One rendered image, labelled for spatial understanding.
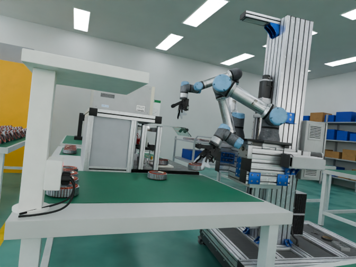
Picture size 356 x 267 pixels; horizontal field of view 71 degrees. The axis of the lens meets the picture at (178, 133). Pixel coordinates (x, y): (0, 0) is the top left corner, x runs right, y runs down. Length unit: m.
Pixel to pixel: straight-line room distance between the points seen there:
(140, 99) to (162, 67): 5.94
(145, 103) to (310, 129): 1.30
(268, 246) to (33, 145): 0.96
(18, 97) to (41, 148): 4.49
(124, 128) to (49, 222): 0.88
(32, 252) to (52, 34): 6.77
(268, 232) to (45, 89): 0.99
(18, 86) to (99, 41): 2.85
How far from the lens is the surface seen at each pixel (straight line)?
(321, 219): 3.96
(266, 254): 1.21
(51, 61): 0.80
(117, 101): 1.69
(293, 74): 2.23
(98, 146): 1.55
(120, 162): 1.58
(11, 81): 5.36
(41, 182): 0.86
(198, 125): 7.93
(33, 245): 0.88
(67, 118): 7.07
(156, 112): 7.40
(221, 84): 1.70
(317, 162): 1.94
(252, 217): 1.05
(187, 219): 0.90
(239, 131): 2.28
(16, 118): 5.30
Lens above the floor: 1.03
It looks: level
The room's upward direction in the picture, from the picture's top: 6 degrees clockwise
